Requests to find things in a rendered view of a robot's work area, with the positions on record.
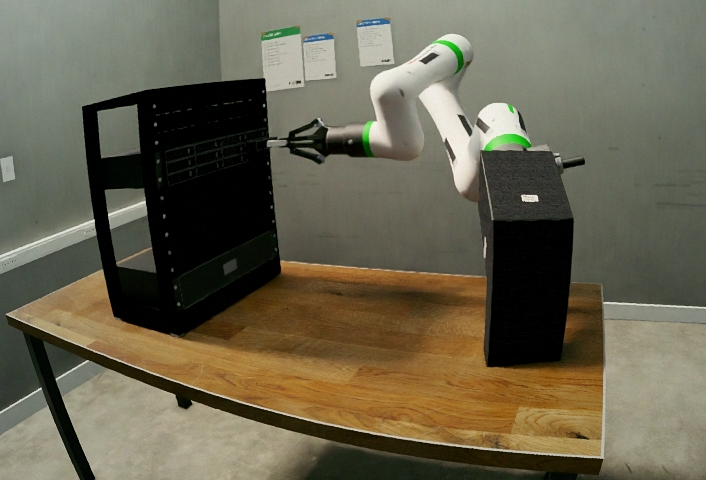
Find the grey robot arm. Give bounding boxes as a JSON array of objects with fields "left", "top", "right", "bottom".
[{"left": 343, "top": 34, "right": 552, "bottom": 202}]

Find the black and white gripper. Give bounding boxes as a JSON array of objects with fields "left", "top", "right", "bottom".
[{"left": 267, "top": 118, "right": 346, "bottom": 164}]

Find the black server rack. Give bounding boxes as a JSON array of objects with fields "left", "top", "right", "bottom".
[{"left": 82, "top": 78, "right": 281, "bottom": 338}]

